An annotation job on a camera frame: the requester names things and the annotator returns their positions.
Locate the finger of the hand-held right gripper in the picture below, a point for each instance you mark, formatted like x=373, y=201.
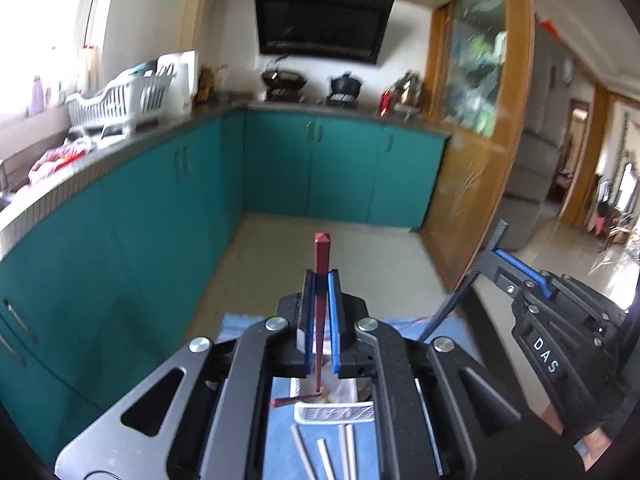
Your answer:
x=522, y=267
x=512, y=286

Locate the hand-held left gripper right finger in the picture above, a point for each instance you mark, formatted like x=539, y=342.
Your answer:
x=334, y=325

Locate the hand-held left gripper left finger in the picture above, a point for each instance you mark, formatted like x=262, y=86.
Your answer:
x=308, y=325

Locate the dark red chopstick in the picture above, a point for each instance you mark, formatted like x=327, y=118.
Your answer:
x=295, y=401
x=320, y=270

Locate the white utensil basket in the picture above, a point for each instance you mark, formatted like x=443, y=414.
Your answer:
x=335, y=414

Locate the pink garment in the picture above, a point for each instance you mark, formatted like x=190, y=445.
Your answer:
x=598, y=220

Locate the wooden armchair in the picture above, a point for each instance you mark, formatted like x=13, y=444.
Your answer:
x=620, y=227

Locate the grey refrigerator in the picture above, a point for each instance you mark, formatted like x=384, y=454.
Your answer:
x=535, y=160

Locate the brown door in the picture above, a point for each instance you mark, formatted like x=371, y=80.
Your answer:
x=572, y=160

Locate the blue striped cloth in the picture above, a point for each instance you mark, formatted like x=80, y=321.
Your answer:
x=277, y=440

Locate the pale chopsticks on mat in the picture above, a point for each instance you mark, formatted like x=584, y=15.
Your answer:
x=302, y=452

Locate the silver metal chopstick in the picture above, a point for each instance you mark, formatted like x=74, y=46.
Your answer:
x=326, y=460
x=343, y=455
x=352, y=455

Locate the wood-framed glass sliding door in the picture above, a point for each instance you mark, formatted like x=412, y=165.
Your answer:
x=480, y=125

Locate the teal base cabinet under stove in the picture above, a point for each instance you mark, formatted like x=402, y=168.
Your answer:
x=345, y=170

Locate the long teal base cabinet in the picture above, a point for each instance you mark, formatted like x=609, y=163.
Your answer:
x=125, y=235

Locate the red canister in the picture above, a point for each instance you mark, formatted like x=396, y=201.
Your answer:
x=386, y=101

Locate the gas stove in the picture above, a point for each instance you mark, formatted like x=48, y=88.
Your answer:
x=312, y=100

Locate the black clay pot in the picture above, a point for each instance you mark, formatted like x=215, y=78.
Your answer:
x=344, y=89

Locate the black wok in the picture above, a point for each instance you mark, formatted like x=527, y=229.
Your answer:
x=282, y=79

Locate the dark sauce bottle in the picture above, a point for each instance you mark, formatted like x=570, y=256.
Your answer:
x=204, y=87

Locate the white plastic board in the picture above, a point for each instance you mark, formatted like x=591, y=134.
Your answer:
x=185, y=80

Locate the white dish rack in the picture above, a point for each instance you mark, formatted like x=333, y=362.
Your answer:
x=120, y=102

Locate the red white plastic bag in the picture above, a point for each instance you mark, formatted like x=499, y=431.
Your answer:
x=60, y=160

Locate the black range hood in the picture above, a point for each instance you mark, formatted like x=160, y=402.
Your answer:
x=320, y=20

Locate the purple bottle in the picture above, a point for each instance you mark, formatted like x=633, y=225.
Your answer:
x=37, y=97

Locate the window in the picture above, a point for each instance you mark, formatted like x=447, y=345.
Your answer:
x=45, y=25

